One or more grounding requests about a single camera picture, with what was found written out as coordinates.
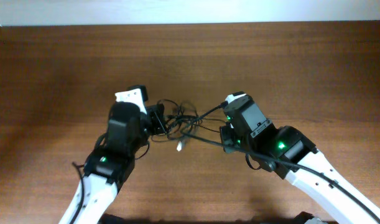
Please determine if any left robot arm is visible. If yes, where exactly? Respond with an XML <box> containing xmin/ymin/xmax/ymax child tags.
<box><xmin>60</xmin><ymin>102</ymin><xmax>165</xmax><ymax>223</ymax></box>

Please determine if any black cable white plug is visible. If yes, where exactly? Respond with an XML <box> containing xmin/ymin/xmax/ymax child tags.
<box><xmin>151</xmin><ymin>99</ymin><xmax>225</xmax><ymax>152</ymax></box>

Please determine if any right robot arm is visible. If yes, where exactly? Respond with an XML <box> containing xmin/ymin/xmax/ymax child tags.
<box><xmin>220</xmin><ymin>92</ymin><xmax>380</xmax><ymax>223</ymax></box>

